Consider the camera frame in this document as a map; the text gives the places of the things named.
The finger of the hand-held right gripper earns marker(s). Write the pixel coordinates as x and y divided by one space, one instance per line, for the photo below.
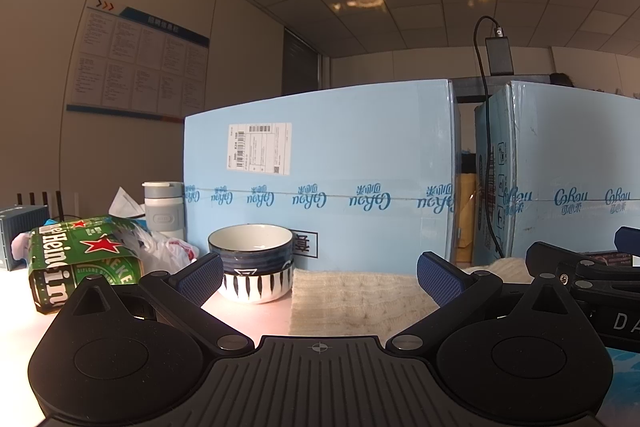
629 239
550 254

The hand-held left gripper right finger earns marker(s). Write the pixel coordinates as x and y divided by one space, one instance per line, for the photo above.
436 281

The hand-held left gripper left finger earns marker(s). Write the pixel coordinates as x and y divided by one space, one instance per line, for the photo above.
202 278

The white plastic bag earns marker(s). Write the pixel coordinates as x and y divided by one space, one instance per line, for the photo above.
160 249

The white bowl with dark strokes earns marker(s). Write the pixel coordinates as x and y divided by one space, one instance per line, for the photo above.
255 289

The dark blue striped bowl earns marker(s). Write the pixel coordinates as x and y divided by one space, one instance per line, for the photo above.
250 252

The blue printed desk mat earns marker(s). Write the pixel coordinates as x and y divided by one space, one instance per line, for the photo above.
625 382

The grey and white tumbler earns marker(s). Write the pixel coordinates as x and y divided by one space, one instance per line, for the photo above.
162 212

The cream knitted sweater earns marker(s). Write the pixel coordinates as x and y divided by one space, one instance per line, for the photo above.
350 302

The white tissue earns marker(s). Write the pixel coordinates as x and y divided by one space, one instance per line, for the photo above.
125 204

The light blue cardboard box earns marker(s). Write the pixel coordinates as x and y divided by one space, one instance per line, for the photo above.
575 147

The green beer carton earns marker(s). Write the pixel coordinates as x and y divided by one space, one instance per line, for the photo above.
75 257

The light blue box with shipping label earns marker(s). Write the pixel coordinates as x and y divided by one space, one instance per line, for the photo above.
350 147

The grey router with antennas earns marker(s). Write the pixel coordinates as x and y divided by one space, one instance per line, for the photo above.
20 227

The black charger adapter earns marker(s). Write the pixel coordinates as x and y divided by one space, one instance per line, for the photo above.
500 54

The dark window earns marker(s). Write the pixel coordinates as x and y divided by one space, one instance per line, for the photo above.
300 62

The wall poster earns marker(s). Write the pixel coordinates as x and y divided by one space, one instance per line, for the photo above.
140 62

